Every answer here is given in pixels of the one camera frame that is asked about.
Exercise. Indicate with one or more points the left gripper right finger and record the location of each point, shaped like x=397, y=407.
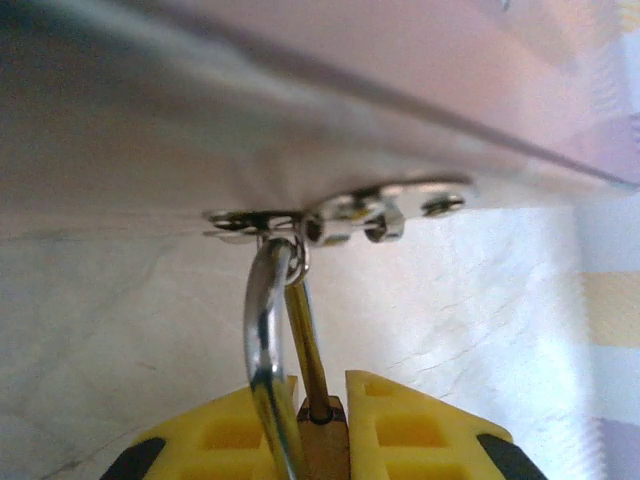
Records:
x=425, y=440

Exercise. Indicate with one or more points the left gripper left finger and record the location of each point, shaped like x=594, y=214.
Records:
x=200, y=440

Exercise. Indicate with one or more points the brass padlock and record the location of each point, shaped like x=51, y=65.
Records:
x=322, y=440

